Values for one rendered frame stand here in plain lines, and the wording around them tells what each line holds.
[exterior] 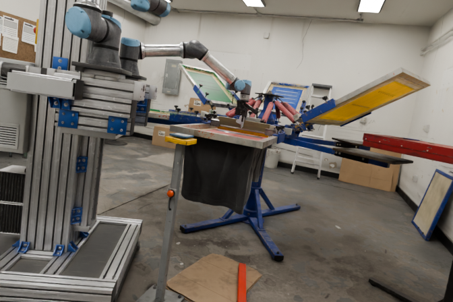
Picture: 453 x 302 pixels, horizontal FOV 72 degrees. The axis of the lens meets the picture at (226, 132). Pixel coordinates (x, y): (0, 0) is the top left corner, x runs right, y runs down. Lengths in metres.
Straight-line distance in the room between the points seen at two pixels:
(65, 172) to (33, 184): 0.18
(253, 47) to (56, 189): 5.45
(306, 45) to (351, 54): 0.87
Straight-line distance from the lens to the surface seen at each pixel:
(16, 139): 1.91
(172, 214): 1.78
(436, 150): 2.25
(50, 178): 1.95
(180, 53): 2.26
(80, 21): 1.50
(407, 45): 6.67
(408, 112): 6.55
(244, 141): 1.75
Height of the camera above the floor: 1.19
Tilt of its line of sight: 6 degrees down
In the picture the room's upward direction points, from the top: 9 degrees clockwise
